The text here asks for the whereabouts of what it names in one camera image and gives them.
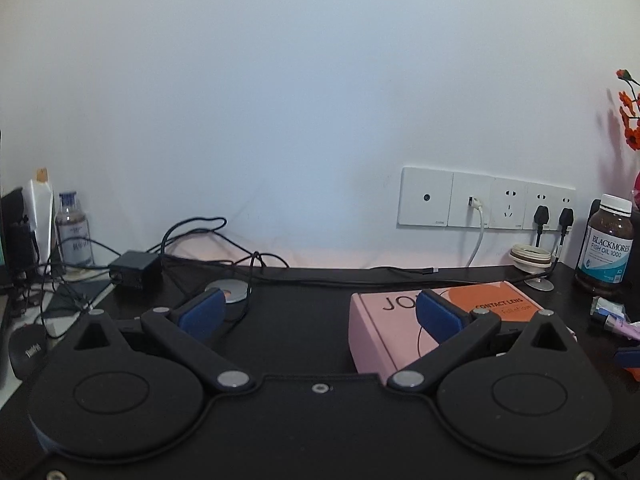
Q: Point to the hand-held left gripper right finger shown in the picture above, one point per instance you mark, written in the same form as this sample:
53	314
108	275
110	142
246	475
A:
440	312

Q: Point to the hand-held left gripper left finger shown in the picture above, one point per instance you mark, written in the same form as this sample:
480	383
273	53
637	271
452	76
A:
202	312

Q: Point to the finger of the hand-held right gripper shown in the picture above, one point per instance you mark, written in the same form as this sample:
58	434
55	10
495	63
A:
629	357

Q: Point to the clear packet with blue strip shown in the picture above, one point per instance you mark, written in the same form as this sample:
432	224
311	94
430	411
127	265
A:
607	306

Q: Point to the pink cardboard box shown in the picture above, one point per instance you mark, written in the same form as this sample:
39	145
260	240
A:
380	330

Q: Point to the silver round disc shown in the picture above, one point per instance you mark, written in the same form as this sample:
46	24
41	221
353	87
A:
235	291

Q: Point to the black power adapter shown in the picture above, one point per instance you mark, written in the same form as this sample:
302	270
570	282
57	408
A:
132	270

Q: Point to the beige round suction holder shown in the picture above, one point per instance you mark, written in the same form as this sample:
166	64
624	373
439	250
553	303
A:
530	257

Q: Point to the brown supplement bottle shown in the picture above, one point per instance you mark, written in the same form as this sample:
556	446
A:
602	255

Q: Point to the black power plug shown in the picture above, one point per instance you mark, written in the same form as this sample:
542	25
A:
541	216

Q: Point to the clear plastic bottle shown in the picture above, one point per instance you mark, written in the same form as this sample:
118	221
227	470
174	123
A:
74	240

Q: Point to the red vase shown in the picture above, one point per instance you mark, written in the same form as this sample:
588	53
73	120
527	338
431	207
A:
637	190

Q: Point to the black computer mouse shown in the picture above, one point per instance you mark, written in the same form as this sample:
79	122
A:
27	352

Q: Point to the white squeeze tube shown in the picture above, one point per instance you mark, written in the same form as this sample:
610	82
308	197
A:
39	215

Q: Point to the orange artificial flowers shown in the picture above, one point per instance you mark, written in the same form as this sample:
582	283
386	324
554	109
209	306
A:
631	115

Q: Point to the white wall socket row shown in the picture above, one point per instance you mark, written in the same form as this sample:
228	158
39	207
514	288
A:
425	197

